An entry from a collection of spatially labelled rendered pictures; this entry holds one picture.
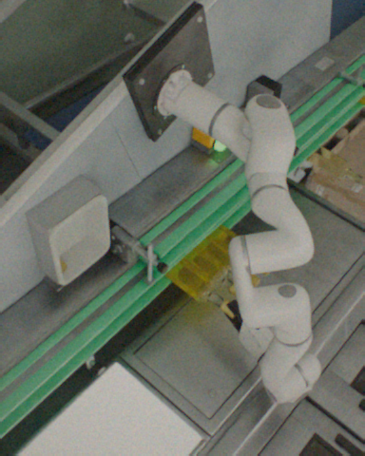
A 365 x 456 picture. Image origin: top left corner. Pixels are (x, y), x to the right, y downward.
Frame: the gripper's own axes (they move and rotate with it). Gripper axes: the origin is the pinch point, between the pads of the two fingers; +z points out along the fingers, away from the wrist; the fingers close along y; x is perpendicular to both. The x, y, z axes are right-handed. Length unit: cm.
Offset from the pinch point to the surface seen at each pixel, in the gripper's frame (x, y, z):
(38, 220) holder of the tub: 39, 33, 29
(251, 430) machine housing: 11.7, -12.7, -25.7
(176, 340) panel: 13.9, -12.5, 6.4
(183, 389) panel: 20.3, -12.6, -7.1
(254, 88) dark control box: -44, 24, 52
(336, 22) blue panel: -110, 15, 79
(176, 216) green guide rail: 1.7, 13.9, 27.1
